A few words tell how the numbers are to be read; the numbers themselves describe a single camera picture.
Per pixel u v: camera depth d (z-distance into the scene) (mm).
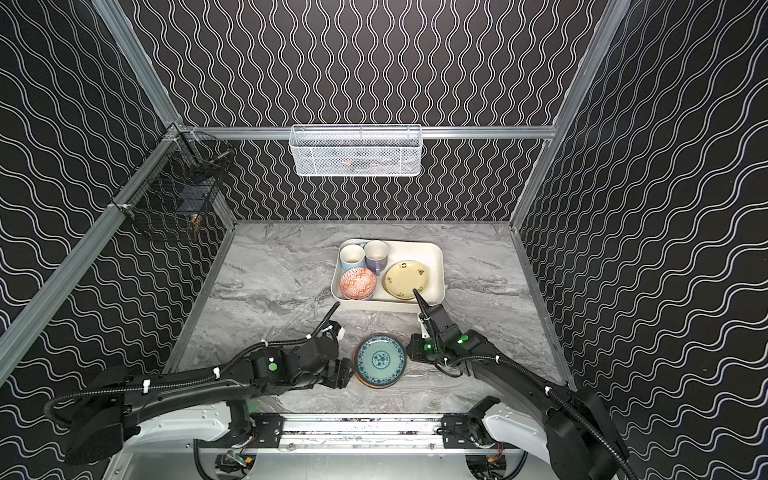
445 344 638
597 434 379
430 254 1063
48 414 422
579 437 401
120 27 714
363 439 743
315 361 586
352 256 1015
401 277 1039
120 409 416
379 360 856
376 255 1083
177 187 945
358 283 974
